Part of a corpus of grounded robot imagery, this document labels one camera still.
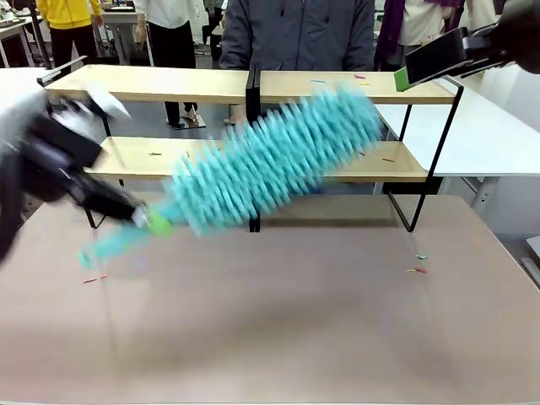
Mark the person in yellow jacket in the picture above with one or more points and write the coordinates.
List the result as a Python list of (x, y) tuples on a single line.
[(69, 17)]

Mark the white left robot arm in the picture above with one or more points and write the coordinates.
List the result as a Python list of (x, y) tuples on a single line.
[(21, 114)]

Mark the wooden shelf black metal frame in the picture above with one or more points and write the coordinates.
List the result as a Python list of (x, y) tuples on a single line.
[(169, 84)]

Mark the white background desk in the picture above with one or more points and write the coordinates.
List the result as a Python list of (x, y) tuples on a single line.
[(118, 21)]

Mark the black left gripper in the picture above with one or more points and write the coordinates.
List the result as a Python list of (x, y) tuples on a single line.
[(59, 152)]

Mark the person with purple scarf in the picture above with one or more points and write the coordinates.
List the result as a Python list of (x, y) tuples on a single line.
[(422, 21)]

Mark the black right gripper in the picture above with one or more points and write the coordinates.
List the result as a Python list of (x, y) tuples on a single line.
[(516, 38)]

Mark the teal fluffy duster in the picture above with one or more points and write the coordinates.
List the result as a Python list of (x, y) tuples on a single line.
[(274, 160)]

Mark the person in grey jacket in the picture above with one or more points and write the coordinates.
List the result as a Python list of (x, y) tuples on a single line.
[(295, 34)]

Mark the person in white shirt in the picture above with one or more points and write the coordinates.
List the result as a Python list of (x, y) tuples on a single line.
[(171, 25)]

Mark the large white table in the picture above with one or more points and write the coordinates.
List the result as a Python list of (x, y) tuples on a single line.
[(485, 139)]

